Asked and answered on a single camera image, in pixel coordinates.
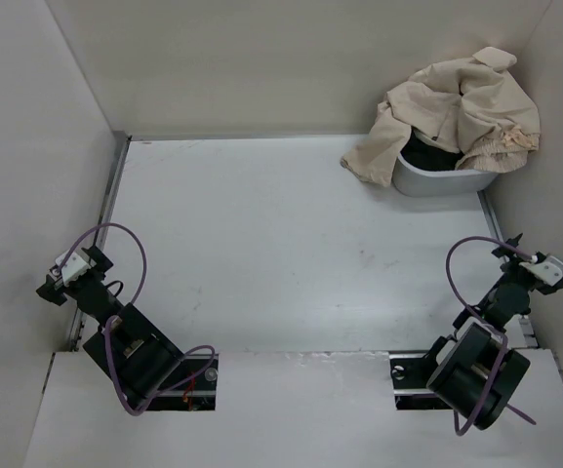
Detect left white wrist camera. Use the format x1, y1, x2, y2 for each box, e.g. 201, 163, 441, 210
50, 252, 91, 286

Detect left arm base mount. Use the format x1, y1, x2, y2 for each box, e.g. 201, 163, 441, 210
146, 354, 219, 411

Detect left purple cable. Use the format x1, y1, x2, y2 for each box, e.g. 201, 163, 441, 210
63, 222, 217, 417

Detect black garment in basket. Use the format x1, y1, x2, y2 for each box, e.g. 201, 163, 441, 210
401, 133, 463, 172

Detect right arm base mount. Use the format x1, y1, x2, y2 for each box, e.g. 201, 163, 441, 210
388, 352, 451, 410

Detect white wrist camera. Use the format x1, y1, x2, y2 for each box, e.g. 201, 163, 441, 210
519, 253, 563, 287
50, 252, 91, 286

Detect white laundry basket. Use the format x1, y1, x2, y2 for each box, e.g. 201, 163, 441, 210
391, 155, 498, 197

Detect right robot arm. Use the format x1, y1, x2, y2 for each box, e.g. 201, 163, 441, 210
421, 235, 563, 437

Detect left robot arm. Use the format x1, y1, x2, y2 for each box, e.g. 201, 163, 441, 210
36, 247, 188, 408

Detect purple cable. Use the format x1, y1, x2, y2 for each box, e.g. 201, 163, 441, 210
445, 235, 538, 437
63, 222, 217, 417

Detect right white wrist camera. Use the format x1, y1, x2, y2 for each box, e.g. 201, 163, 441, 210
519, 253, 563, 287

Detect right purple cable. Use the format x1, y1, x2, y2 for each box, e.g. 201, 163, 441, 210
445, 235, 538, 437

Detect beige trousers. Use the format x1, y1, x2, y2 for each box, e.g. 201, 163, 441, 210
341, 47, 542, 186

